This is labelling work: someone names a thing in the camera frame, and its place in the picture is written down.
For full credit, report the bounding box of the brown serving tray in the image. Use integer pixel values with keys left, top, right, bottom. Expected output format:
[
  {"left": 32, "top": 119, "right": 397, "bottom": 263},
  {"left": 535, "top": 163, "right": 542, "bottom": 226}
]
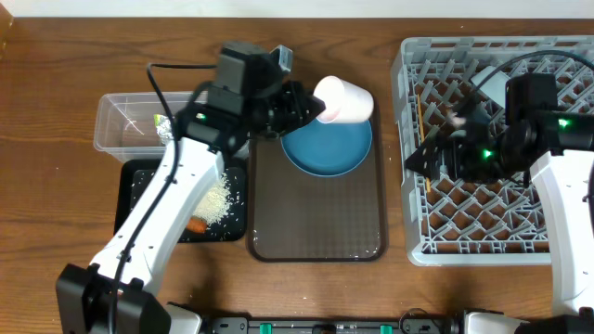
[{"left": 245, "top": 111, "right": 389, "bottom": 263}]

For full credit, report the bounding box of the light blue bowl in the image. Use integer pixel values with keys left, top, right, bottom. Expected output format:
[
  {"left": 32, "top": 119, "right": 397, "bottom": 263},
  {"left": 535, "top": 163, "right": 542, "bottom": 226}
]
[{"left": 471, "top": 66, "right": 510, "bottom": 108}]

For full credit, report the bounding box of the clear plastic bin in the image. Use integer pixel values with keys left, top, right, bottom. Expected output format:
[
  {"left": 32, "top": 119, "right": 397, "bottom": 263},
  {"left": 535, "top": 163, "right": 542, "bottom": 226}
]
[{"left": 94, "top": 93, "right": 165, "bottom": 163}]

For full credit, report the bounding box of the grey dishwasher rack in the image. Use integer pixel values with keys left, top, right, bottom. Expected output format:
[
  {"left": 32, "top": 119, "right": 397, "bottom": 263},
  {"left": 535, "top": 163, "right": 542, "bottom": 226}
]
[{"left": 391, "top": 35, "right": 593, "bottom": 266}]

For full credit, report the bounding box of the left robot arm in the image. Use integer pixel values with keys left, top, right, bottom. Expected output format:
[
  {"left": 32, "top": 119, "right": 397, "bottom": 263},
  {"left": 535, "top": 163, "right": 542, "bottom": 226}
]
[{"left": 56, "top": 42, "right": 325, "bottom": 333}]

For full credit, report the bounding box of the pink cup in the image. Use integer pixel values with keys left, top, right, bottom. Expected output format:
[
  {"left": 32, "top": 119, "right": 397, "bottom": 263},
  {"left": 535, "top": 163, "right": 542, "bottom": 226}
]
[{"left": 313, "top": 76, "right": 374, "bottom": 123}]

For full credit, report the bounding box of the light blue cup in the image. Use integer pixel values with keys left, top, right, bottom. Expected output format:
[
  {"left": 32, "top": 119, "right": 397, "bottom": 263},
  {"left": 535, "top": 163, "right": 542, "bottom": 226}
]
[{"left": 467, "top": 104, "right": 492, "bottom": 133}]

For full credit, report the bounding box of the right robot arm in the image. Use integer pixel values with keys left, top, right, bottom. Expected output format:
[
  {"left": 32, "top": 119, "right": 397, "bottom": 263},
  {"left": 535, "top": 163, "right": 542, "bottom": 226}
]
[{"left": 405, "top": 73, "right": 593, "bottom": 333}]

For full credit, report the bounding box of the orange carrot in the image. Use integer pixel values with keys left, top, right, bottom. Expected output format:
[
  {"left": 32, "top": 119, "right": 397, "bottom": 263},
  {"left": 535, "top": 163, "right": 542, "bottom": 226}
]
[{"left": 187, "top": 217, "right": 208, "bottom": 234}]

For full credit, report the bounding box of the white rice pile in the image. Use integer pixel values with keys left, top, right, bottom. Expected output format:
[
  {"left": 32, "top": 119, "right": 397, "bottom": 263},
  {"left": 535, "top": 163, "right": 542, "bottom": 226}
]
[{"left": 192, "top": 174, "right": 232, "bottom": 225}]

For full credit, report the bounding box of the foil wrapper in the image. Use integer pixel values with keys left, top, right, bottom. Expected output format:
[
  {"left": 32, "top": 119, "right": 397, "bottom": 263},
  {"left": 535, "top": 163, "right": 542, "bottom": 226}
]
[{"left": 153, "top": 114, "right": 174, "bottom": 146}]

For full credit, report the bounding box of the black plastic tray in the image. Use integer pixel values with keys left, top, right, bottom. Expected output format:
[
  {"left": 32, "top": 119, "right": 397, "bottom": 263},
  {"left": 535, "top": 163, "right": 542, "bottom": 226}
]
[{"left": 114, "top": 160, "right": 247, "bottom": 243}]

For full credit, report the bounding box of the wooden chopstick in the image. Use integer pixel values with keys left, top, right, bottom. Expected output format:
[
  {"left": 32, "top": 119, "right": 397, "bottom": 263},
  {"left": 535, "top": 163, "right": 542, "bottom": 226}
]
[
  {"left": 417, "top": 95, "right": 433, "bottom": 194},
  {"left": 416, "top": 94, "right": 425, "bottom": 144}
]

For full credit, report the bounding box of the dark blue plate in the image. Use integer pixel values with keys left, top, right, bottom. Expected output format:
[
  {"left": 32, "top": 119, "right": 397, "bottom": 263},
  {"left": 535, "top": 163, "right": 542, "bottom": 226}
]
[{"left": 281, "top": 121, "right": 373, "bottom": 177}]

